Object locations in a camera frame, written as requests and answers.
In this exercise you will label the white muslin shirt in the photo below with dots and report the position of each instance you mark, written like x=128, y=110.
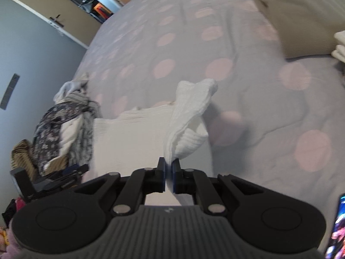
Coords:
x=129, y=145

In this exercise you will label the folded taupe fleece blanket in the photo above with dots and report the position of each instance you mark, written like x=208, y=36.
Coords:
x=302, y=16

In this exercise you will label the beige door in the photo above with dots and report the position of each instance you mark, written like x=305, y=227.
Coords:
x=54, y=8

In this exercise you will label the grey polka dot bed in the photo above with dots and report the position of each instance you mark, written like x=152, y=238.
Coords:
x=215, y=59

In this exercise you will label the dark wall vent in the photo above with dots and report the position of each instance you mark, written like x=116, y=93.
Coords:
x=9, y=91

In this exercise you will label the dark floral patterned garment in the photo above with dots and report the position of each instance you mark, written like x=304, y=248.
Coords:
x=67, y=116

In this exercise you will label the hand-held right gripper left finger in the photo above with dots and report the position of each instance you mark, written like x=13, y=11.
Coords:
x=161, y=172

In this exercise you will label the smartphone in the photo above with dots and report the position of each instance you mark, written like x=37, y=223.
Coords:
x=337, y=226

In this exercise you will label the pile of white garments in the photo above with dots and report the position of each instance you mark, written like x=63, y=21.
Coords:
x=340, y=45

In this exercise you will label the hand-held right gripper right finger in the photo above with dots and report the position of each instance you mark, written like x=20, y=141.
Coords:
x=175, y=172

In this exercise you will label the striped brown fabric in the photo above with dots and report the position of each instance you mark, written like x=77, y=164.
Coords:
x=23, y=153

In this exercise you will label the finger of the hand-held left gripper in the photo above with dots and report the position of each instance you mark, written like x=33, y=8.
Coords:
x=64, y=174

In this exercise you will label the pink clutter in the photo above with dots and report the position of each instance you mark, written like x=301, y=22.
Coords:
x=8, y=232

